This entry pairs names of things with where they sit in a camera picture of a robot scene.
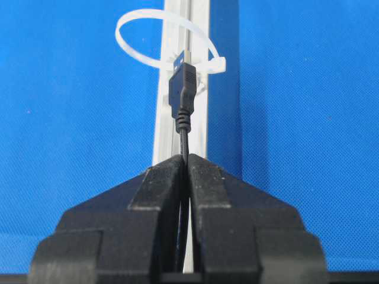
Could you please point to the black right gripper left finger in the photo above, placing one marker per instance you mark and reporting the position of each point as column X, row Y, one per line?
column 127, row 234

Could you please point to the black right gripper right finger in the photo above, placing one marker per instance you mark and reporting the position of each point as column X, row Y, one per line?
column 246, row 235

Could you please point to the aluminium extrusion frame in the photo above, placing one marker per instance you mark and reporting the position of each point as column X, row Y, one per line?
column 182, row 99

